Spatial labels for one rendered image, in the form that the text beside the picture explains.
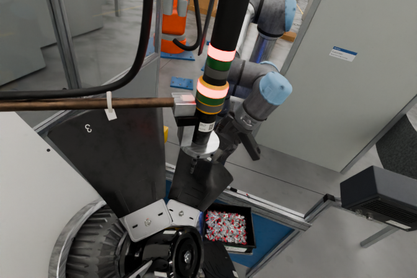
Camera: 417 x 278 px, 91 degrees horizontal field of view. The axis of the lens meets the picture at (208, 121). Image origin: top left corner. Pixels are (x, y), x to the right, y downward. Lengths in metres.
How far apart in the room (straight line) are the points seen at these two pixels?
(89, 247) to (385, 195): 0.87
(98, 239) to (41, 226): 0.13
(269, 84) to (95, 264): 0.54
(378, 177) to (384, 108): 1.67
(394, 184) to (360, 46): 1.47
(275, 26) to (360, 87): 1.59
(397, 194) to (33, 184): 1.04
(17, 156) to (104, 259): 0.29
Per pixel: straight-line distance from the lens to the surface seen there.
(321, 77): 2.26
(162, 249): 0.48
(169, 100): 0.29
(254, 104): 0.52
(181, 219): 0.58
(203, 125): 0.32
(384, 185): 0.94
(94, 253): 0.58
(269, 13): 0.90
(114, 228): 0.58
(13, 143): 0.62
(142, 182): 0.47
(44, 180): 0.63
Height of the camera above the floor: 1.71
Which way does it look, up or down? 38 degrees down
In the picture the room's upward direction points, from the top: 15 degrees clockwise
